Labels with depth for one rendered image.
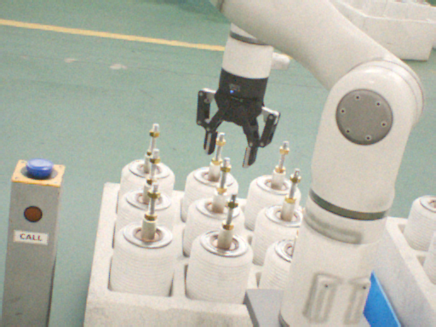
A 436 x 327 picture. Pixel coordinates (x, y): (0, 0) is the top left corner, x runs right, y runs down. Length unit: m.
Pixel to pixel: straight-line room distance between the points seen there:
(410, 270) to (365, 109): 0.66
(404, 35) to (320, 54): 2.79
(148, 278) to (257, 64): 0.36
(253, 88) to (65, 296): 0.55
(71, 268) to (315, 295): 0.75
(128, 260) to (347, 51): 0.47
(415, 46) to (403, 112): 2.91
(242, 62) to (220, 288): 0.34
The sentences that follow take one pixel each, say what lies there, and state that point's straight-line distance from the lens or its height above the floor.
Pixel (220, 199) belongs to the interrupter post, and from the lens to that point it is 1.24.
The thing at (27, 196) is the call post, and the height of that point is 0.29.
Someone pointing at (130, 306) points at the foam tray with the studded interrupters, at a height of 0.17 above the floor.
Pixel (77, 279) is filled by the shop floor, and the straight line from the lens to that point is 1.49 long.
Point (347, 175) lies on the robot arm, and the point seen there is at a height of 0.52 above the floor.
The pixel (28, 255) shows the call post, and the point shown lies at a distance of 1.19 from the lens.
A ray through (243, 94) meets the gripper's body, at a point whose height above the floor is 0.47.
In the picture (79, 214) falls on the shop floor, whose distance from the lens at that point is 1.71.
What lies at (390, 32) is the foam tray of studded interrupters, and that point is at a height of 0.12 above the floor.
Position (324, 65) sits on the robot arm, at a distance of 0.86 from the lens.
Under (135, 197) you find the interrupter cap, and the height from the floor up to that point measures 0.25.
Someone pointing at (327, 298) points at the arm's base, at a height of 0.37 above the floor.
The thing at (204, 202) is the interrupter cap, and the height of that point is 0.25.
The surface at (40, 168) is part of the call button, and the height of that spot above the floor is 0.33.
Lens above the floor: 0.82
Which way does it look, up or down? 23 degrees down
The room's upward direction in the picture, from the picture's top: 11 degrees clockwise
